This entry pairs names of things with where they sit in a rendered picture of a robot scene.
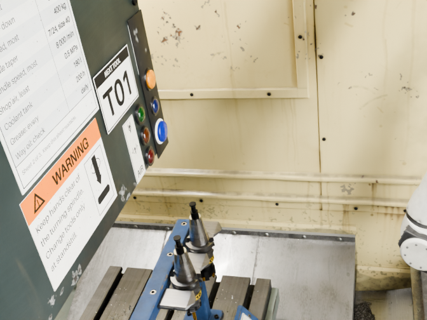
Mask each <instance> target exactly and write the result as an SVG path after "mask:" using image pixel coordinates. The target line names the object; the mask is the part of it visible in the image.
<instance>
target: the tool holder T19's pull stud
mask: <svg viewBox="0 0 427 320"><path fill-rule="evenodd" d="M173 240H174V241H175V243H176V244H175V251H176V253H178V254H180V253H183V252H184V247H183V244H182V243H181V242H180V240H181V236H180V235H176V236H174V237H173Z"/></svg>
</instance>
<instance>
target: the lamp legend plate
mask: <svg viewBox="0 0 427 320"><path fill-rule="evenodd" d="M123 131H124V134H125V139H126V143H127V146H128V151H129V154H130V159H131V162H132V166H133V171H134V174H135V178H136V181H137V184H139V182H140V180H141V179H142V177H143V176H144V173H145V172H146V168H145V165H144V160H143V157H142V152H141V149H140V144H139V140H138V136H137V131H136V128H135V123H134V120H133V115H132V114H131V116H130V117H129V118H128V119H127V121H126V122H125V124H124V125H123Z"/></svg>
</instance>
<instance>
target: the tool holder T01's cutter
mask: <svg viewBox="0 0 427 320"><path fill-rule="evenodd" d="M200 273H201V278H202V279H203V281H209V280H210V278H209V277H212V276H213V277H215V274H216V271H215V265H214V263H213V262H212V263H211V264H210V266H208V267H206V268H204V269H203V270H202V271H201V272H200Z"/></svg>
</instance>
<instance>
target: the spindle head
mask: <svg viewBox="0 0 427 320"><path fill-rule="evenodd" d="M69 1H70V4H71V8H72V12H73V15H74V19H75V22H76V26H77V29H78V33H79V38H80V40H81V45H82V47H83V52H84V54H85V58H86V63H87V66H88V70H89V73H90V77H91V81H92V77H93V76H94V75H95V74H96V73H97V72H98V71H99V70H100V69H101V68H102V67H103V66H104V65H105V64H106V63H107V62H108V61H109V60H110V59H111V58H112V57H113V56H114V55H115V54H116V53H117V52H118V51H119V50H120V49H121V48H122V47H123V46H124V45H126V44H127V47H128V52H129V55H130V60H131V63H132V69H133V74H134V77H135V82H136V85H137V91H138V94H139V96H138V98H137V99H136V100H135V101H134V102H133V104H132V105H131V106H130V108H129V109H128V110H127V111H126V113H125V114H124V115H123V117H122V118H121V119H120V120H119V122H118V123H117V124H116V125H115V127H114V128H113V129H112V131H111V132H110V133H109V134H108V135H107V133H106V130H105V126H104V121H103V119H102V114H101V111H100V107H99V105H98V107H99V110H98V111H96V113H95V114H94V115H93V116H92V117H91V119H90V120H89V121H88V122H87V123H86V124H85V125H84V126H83V127H82V129H81V130H80V131H79V132H78V134H77V135H76V136H75V137H74V138H73V139H72V140H71V141H70V142H69V144H68V145H67V146H66V147H65V148H64V149H63V151H62V152H61V153H60V154H59V155H58V156H57V157H56V158H55V160H54V161H53V162H52V163H51V164H50V165H49V167H47V168H46V169H45V171H44V172H43V173H42V174H41V176H40V177H39V178H38V179H37V180H36V181H35V182H34V183H33V184H32V185H31V187H30V188H29V189H28V190H27V192H26V193H25V194H24V195H22V193H21V192H20V189H19V186H18V184H17V181H16V178H15V176H14V174H13V171H12V168H11V166H10V163H9V161H8V158H7V156H6V153H5V151H4V148H3V145H2V143H1V141H0V320H55V318H56V316H57V315H58V313H59V312H60V310H61V308H62V307H63V305H64V303H65V302H66V300H67V299H68V297H69V295H70V294H71V292H72V290H73V289H74V287H75V285H76V284H77V282H78V281H79V279H80V277H81V276H82V274H83V272H84V271H85V269H86V268H87V266H88V264H89V263H90V261H91V260H92V258H93V256H94V254H95V253H96V252H97V250H98V248H99V246H100V245H101V244H102V241H103V240H104V238H105V237H106V235H107V233H108V232H109V230H110V229H111V227H112V225H113V224H114V222H115V221H116V219H117V217H118V216H119V214H120V213H121V211H122V209H123V208H124V206H125V204H126V203H127V201H128V200H129V198H130V196H131V194H132V193H133V191H134V190H135V188H136V186H137V185H138V184H137V181H136V178H135V174H134V171H133V166H132V162H131V159H130V154H129V151H128V146H127V143H126V139H125V134H124V131H123V125H124V124H125V122H126V121H127V119H128V118H129V117H130V116H131V114H132V115H133V120H134V123H135V128H136V131H137V136H138V140H139V144H140V149H141V152H142V157H143V160H144V165H145V168H146V170H147V169H148V165H147V164H146V161H145V152H146V149H147V148H148V146H151V147H152V148H153V149H154V153H155V155H156V148H155V145H154V140H153V134H152V131H151V125H150V122H149V117H148V114H147V109H146V103H145V100H144V94H143V91H142V86H141V82H140V77H139V73H138V69H137V64H136V61H135V55H134V52H133V46H132V41H131V38H130V33H129V30H128V23H127V21H128V20H129V19H130V18H131V17H132V16H134V14H136V12H138V10H139V5H138V0H69ZM92 85H93V81H92ZM93 89H94V91H95V88H94V85H93ZM95 96H96V92H95ZM96 98H97V96H96ZM97 103H98V100H97ZM138 104H142V105H143V106H144V108H145V112H146V118H145V121H144V123H143V124H142V125H139V124H137V122H136V120H135V108H136V106H137V105H138ZM94 118H96V121H97V125H98V129H99V132H100V136H101V139H102V143H103V146H104V150H105V154H106V157H107V161H108V163H109V168H110V171H111V175H112V179H113V182H114V186H115V189H116V193H117V197H116V198H115V200H114V201H113V203H112V204H111V206H110V208H109V209H108V210H107V212H106V214H105V215H104V217H103V219H102V220H101V221H100V223H99V224H98V226H97V228H96V229H95V231H94V232H93V234H92V235H91V237H90V238H89V240H88V242H87V243H86V244H85V246H84V248H83V249H82V250H81V253H80V254H79V255H78V257H77V259H76V260H75V261H74V263H73V265H72V266H71V268H70V269H69V271H68V272H67V274H66V275H65V277H64V278H63V280H62V282H61V283H60V284H59V286H58V288H57V289H56V291H54V290H53V287H52V285H51V282H50V280H49V277H48V275H47V273H46V270H45V267H44V265H43V262H42V260H41V257H40V255H39V252H38V250H37V248H36V245H35V242H34V240H33V238H32V235H31V232H30V230H29V228H28V225H27V222H26V221H25V218H24V215H23V213H22V210H21V208H20V205H19V204H20V203H21V202H22V201H23V200H24V199H25V197H26V196H27V195H28V194H29V193H30V191H31V190H32V189H33V188H34V187H35V186H36V185H37V184H38V182H39V181H40V180H41V179H42V178H43V177H44V176H45V174H46V173H47V172H48V171H49V170H50V169H51V167H52V166H53V165H54V164H55V163H56V162H57V161H58V160H59V158H60V157H61V156H62V155H63V154H64V152H65V151H66V150H67V149H68V148H69V147H70V146H71V145H72V143H73V142H74V141H75V140H76V139H77V137H78V136H80V134H81V133H82V132H83V131H84V130H85V128H86V127H87V126H88V125H89V124H90V123H91V122H92V121H93V119H94ZM143 126H147V127H148V128H149V131H150V141H149V144H148V145H147V146H143V145H142V144H141V141H140V131H141V128H142V127H143Z"/></svg>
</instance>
